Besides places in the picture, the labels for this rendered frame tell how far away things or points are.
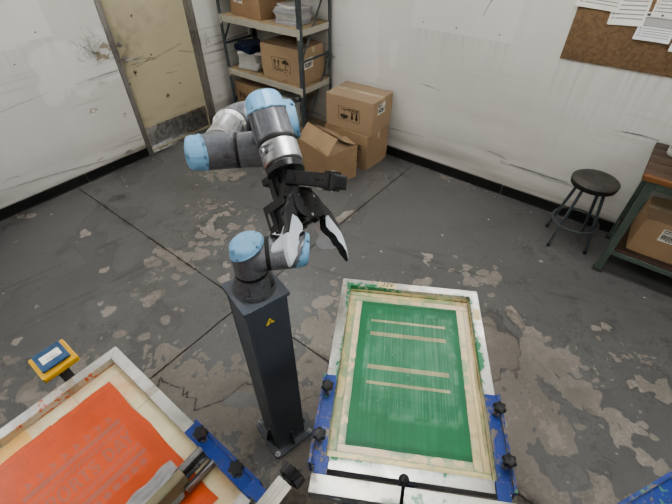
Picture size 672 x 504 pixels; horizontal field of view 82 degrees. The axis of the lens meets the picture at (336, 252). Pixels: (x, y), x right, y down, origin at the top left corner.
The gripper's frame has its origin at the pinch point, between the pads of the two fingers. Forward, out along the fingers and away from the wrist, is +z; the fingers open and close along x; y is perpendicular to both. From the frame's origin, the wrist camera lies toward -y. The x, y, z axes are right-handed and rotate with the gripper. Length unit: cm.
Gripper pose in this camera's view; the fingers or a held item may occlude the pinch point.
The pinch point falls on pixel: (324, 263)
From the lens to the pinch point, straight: 67.5
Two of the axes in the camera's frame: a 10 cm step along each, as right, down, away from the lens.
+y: -7.1, 3.6, 6.0
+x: -6.3, 0.5, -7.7
